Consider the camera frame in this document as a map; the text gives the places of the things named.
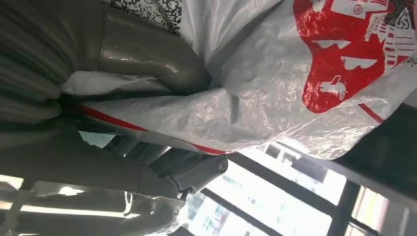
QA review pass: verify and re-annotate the black window frame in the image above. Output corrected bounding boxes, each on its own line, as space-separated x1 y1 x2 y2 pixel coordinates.
173 143 417 236

